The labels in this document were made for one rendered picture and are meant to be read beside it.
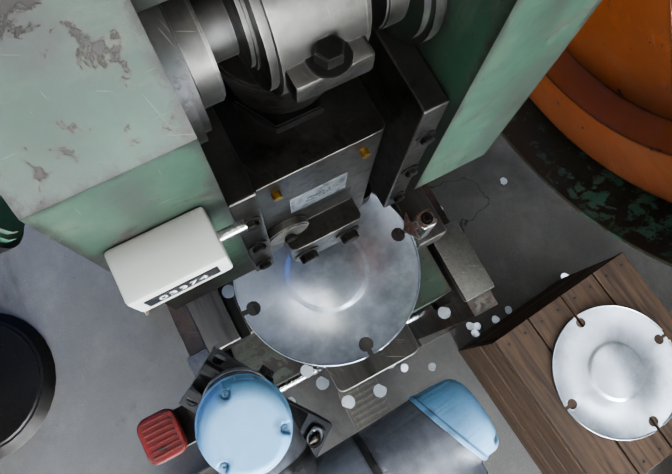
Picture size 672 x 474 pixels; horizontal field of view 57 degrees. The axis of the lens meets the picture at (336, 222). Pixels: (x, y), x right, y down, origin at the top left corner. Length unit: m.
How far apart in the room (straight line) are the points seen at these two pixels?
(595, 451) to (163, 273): 1.23
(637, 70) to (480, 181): 1.17
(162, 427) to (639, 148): 0.74
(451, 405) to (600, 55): 0.45
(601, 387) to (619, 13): 0.95
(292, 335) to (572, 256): 1.15
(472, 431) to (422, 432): 0.04
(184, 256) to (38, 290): 1.50
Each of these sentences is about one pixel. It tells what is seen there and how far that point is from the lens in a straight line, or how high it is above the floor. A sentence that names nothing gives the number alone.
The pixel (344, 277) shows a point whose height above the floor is 0.79.
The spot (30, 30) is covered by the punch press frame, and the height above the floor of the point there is 1.48.
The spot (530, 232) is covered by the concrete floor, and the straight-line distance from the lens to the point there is 1.90.
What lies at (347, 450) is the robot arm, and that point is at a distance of 0.56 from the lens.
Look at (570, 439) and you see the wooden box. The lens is 1.49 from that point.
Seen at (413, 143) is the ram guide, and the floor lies 1.20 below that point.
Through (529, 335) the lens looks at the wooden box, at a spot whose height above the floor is 0.35.
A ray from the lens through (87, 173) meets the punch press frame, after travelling 0.33.
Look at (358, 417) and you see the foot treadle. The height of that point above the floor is 0.16.
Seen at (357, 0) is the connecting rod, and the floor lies 1.40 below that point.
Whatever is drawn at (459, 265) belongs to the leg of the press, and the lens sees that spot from 1.14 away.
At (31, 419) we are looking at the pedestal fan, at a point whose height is 0.03.
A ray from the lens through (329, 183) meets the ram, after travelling 0.68.
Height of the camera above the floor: 1.73
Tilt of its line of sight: 75 degrees down
